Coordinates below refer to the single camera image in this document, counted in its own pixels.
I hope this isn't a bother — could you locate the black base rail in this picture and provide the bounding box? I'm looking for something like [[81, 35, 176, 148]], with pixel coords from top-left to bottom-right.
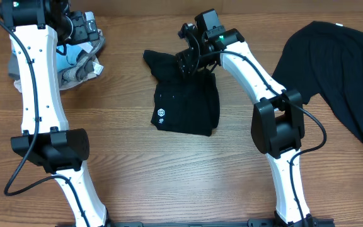
[[55, 218, 337, 227]]

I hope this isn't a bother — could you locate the black t-shirt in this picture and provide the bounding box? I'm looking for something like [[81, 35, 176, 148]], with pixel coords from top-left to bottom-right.
[[143, 50, 220, 136]]

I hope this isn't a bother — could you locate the light blue printed shirt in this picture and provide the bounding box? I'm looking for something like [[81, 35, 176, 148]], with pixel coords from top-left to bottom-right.
[[56, 44, 87, 72]]

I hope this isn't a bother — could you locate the black garment at right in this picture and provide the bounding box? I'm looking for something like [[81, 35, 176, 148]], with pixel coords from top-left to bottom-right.
[[272, 21, 363, 143]]

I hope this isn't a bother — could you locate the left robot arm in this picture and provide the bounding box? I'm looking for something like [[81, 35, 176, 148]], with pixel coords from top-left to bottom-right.
[[0, 0, 110, 226]]

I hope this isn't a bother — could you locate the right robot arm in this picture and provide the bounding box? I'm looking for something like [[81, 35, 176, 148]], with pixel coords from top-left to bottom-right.
[[176, 9, 315, 226]]

